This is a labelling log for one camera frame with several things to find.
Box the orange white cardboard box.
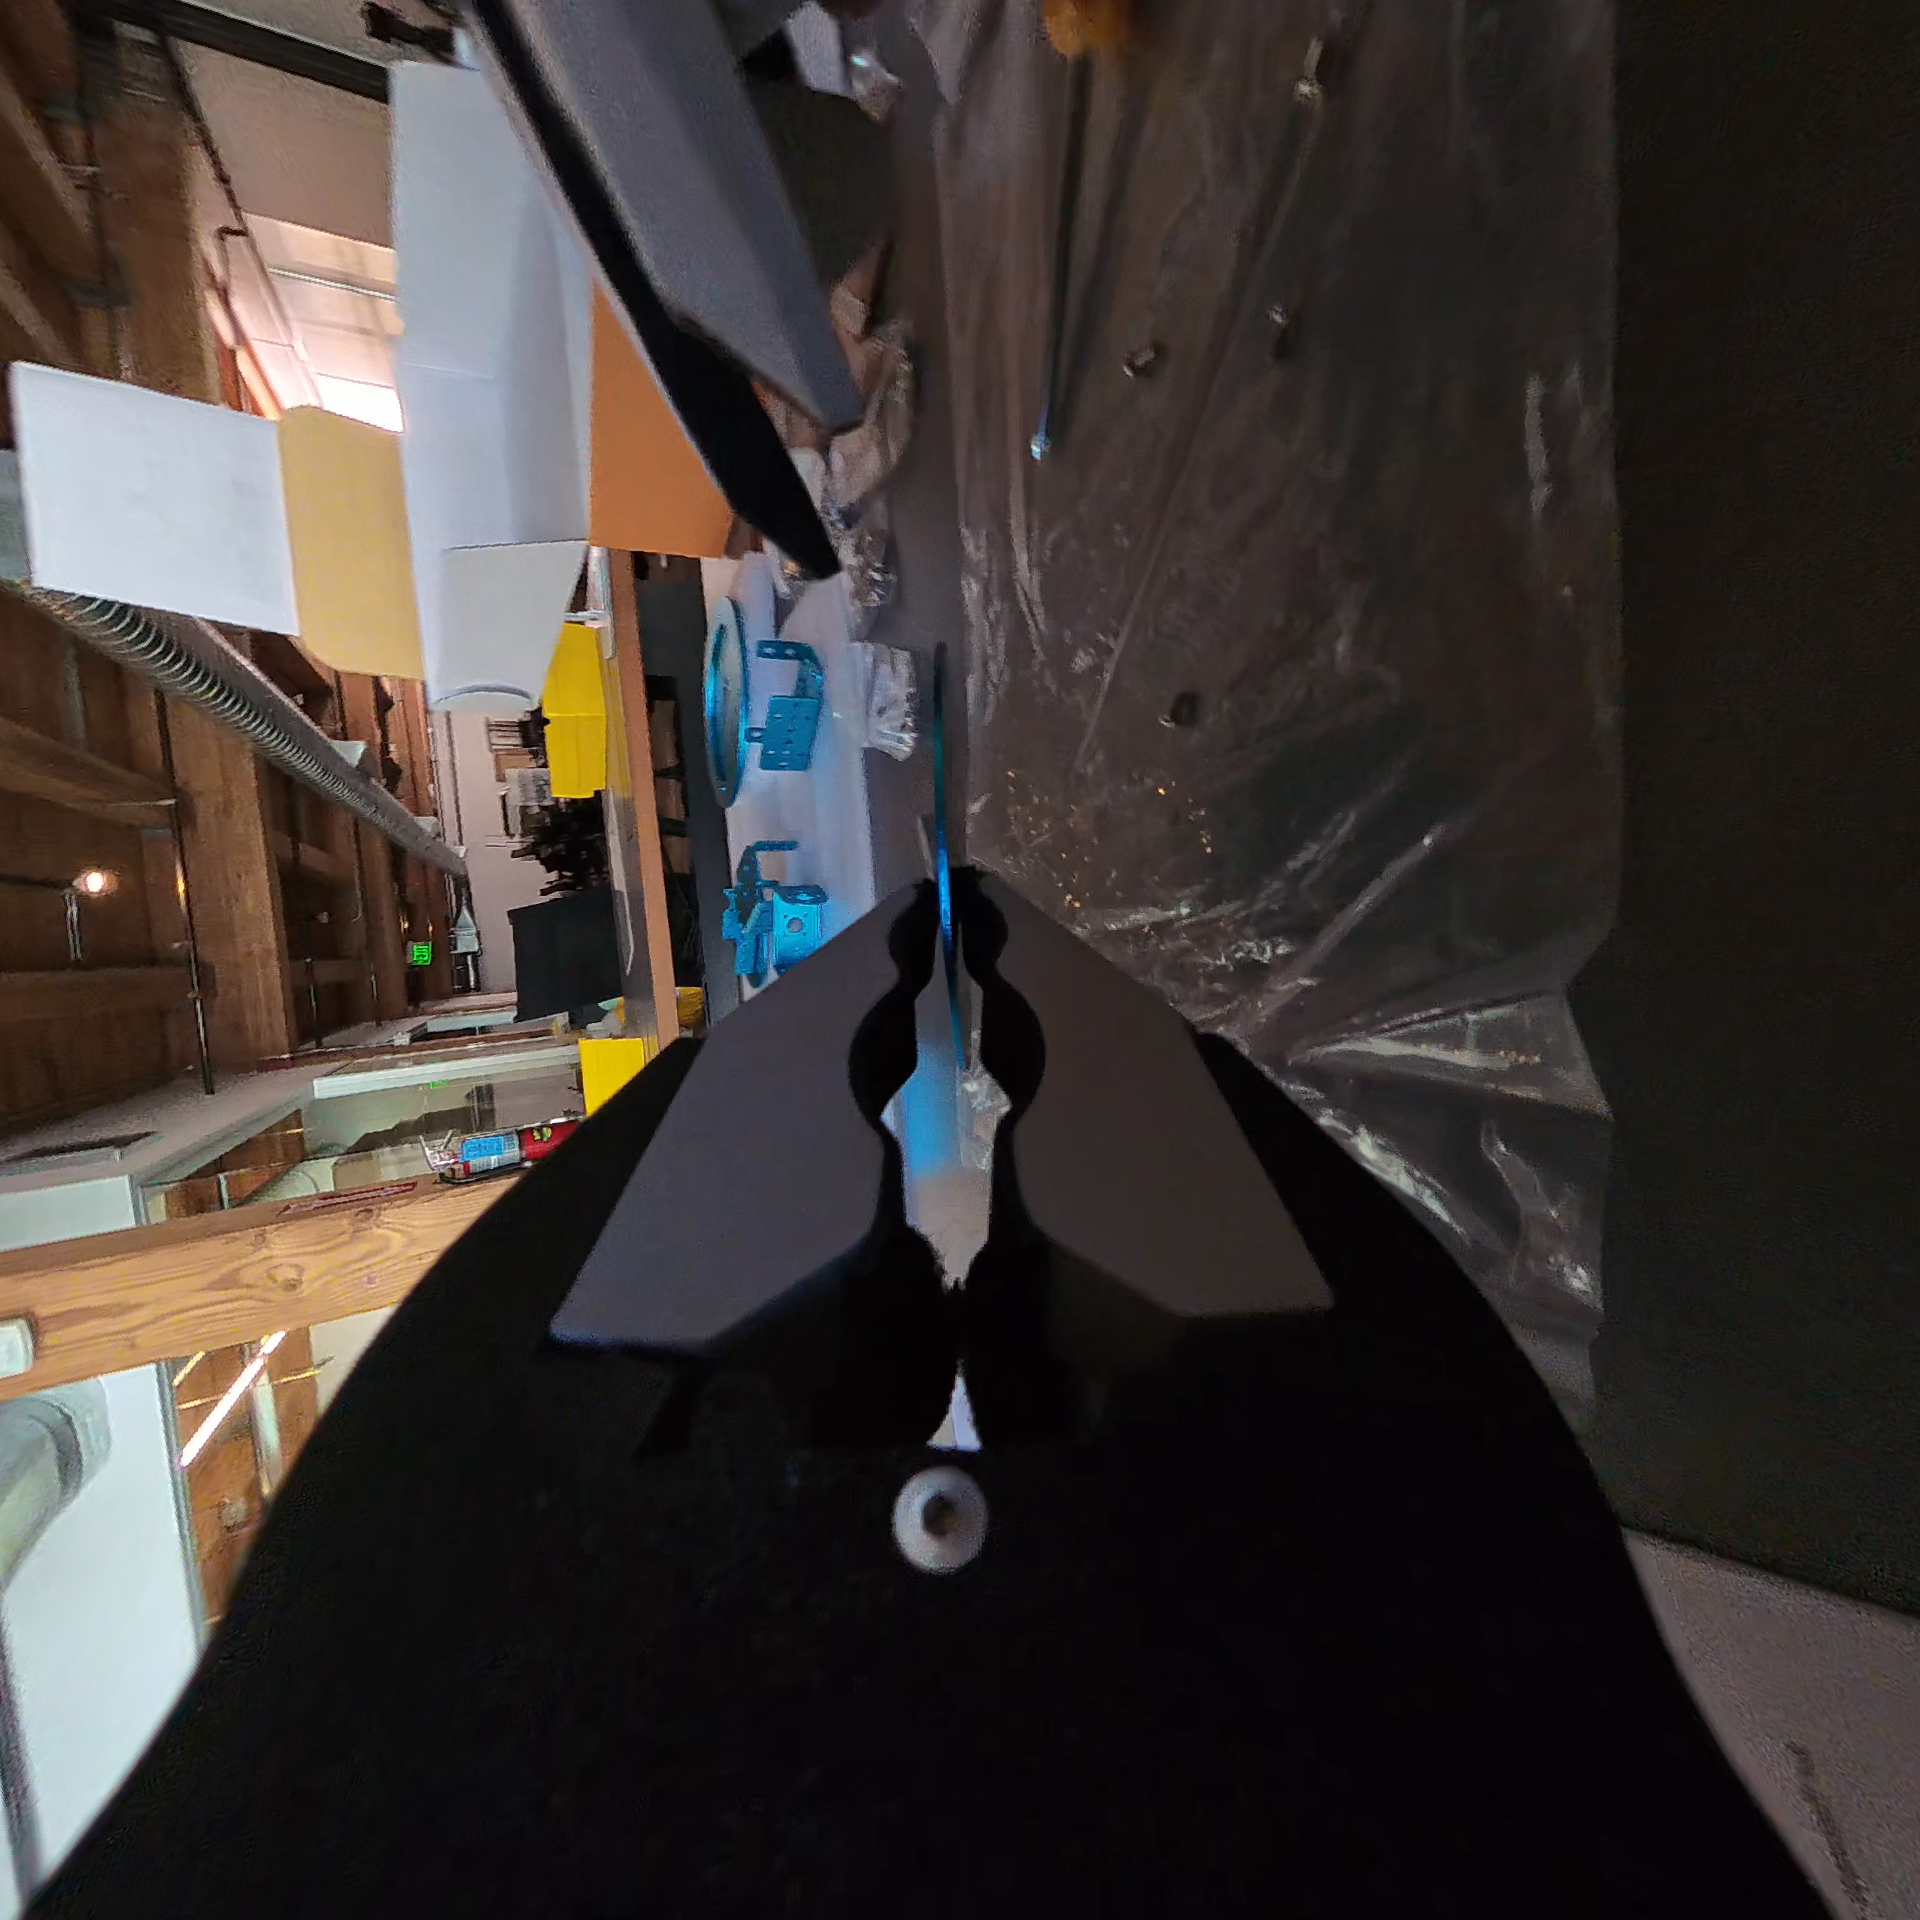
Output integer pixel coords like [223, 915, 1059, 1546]
[7, 61, 738, 715]

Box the small blue metal bracket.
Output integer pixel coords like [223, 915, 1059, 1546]
[723, 844, 831, 985]

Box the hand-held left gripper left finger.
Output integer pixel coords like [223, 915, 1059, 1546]
[549, 883, 941, 1363]

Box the silver ventilation duct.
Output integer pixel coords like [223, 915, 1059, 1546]
[0, 578, 470, 881]

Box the large blue metal ring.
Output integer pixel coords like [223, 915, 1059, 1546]
[700, 595, 752, 813]

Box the blue perforated metal bracket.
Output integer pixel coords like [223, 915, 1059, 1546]
[746, 641, 829, 778]

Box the white foam sheet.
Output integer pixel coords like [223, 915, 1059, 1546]
[696, 547, 962, 996]

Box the orange handled screwdriver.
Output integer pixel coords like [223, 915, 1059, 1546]
[1026, 0, 1134, 464]

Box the blue round metal plate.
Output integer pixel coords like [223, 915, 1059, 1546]
[926, 643, 976, 1076]

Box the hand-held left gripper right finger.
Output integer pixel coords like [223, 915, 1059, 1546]
[956, 871, 1337, 1326]

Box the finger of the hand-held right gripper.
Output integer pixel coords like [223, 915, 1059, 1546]
[472, 0, 868, 585]

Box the wooden beam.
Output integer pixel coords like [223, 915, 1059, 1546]
[0, 1174, 518, 1402]

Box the pile of small parts bags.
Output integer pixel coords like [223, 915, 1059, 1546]
[816, 323, 916, 611]

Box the clear plastic bag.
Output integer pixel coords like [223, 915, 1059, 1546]
[897, 0, 1634, 1406]

